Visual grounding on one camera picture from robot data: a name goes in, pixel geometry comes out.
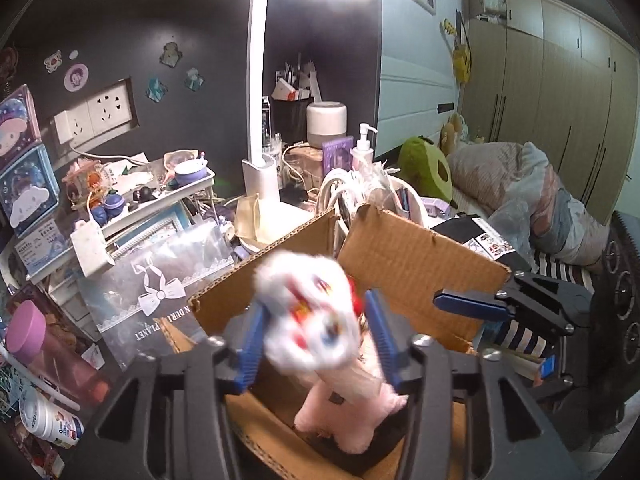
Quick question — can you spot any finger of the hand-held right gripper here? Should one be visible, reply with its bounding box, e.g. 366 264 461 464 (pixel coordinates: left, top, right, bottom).
433 271 594 337

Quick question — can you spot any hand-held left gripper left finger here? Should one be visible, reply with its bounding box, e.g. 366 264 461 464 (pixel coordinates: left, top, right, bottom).
65 302 267 480

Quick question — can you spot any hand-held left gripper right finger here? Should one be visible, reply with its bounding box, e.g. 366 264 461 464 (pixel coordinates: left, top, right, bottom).
364 290 583 480

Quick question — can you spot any white plush toy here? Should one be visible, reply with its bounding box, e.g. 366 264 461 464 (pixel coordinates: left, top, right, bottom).
254 251 365 375

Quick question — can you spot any brown cardboard box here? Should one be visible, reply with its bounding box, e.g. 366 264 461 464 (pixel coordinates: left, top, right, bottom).
162 204 514 480

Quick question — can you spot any pink plush keychain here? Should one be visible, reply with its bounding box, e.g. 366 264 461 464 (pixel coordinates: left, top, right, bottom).
294 347 410 455

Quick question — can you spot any sticker sheet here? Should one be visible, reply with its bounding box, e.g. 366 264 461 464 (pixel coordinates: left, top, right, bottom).
469 216 517 259

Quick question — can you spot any striped bed sheet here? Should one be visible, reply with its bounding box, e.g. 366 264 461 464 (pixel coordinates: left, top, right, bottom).
480 247 598 356

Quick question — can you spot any crumpled clear plastic bag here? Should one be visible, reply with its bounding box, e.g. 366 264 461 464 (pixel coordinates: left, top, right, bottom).
486 199 537 257

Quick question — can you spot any clear bow print plastic bag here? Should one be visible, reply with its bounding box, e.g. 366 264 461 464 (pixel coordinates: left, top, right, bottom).
77 222 242 372

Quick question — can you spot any beige cloth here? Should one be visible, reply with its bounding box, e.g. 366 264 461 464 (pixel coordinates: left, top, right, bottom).
234 194 314 247

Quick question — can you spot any pink and grey duvet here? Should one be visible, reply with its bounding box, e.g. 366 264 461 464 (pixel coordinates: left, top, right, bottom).
445 140 613 273

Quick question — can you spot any green avocado plush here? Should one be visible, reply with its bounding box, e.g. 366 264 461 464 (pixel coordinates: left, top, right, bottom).
397 135 458 211

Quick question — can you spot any white desk shelf tray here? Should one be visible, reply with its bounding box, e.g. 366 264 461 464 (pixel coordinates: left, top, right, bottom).
25 166 217 282

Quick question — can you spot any brown bear plush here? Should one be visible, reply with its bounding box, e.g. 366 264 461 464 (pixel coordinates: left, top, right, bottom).
439 111 471 156

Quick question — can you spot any white pump bottle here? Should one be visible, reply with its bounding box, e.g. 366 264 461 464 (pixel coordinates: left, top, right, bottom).
350 123 379 172

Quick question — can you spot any purple lidded bowl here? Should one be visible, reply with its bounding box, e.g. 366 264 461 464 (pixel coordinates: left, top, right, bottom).
172 157 208 187

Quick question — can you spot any purple small box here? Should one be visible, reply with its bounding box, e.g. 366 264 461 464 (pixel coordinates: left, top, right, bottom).
322 136 355 169

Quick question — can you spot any small purple round figure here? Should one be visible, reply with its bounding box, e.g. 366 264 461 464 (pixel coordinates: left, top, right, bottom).
102 191 126 218

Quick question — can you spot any pink tumbler with purple lid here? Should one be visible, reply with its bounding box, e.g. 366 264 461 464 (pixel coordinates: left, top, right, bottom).
5 305 112 402

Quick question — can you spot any white supplement jar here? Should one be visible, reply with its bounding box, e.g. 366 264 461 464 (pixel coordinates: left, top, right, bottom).
18 387 86 448

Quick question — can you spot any white humidifier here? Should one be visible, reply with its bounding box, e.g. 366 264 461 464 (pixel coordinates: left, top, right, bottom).
306 101 349 150

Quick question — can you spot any white labelled box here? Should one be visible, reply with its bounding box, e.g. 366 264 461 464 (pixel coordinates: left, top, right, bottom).
12 216 72 281

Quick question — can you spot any black pen holder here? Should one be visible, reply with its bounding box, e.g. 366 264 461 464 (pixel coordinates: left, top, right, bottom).
272 95 315 147

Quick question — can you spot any small acrylic figurine stand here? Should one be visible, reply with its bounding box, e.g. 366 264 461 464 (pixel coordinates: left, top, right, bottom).
62 157 113 211

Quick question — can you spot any beige wardrobe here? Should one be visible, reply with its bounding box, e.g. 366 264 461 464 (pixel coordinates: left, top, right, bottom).
460 0 640 226

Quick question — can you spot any white desk lamp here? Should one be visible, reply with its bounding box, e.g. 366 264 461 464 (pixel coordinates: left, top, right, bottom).
241 0 388 208

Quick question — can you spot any yellow hanging cartoon bag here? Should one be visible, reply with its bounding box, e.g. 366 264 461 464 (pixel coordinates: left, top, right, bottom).
440 19 474 84

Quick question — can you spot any blue cartoon storage box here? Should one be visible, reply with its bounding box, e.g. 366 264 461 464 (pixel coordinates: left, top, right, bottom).
0 144 62 239

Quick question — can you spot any round portrait sticker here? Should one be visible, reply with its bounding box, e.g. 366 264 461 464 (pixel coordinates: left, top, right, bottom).
63 62 91 92

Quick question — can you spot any pink cartoon storage box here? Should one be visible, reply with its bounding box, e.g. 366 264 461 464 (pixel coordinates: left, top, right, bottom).
0 85 43 171

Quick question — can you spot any bobble head figure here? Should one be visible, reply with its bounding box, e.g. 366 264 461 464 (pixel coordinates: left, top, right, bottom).
0 46 20 96

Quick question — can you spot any coiled white cable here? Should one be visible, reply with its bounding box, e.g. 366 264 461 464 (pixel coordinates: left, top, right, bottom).
319 169 362 223

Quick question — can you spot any wall power outlet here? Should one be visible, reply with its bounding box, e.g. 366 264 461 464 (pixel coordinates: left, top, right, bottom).
52 80 140 145

